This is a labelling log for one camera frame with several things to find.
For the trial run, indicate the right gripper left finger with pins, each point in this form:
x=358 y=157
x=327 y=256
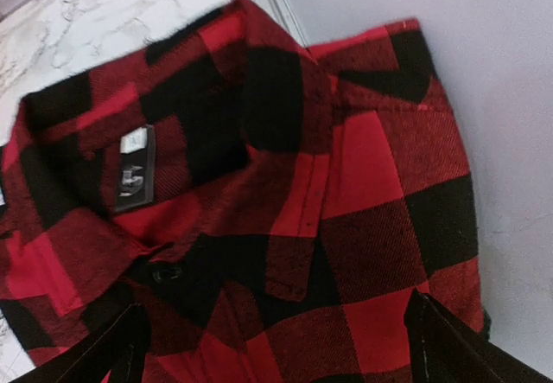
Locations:
x=113 y=353

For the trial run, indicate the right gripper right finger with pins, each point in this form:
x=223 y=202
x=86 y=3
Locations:
x=444 y=349

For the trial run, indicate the red black plaid shirt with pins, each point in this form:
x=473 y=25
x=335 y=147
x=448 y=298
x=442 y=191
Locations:
x=271 y=206

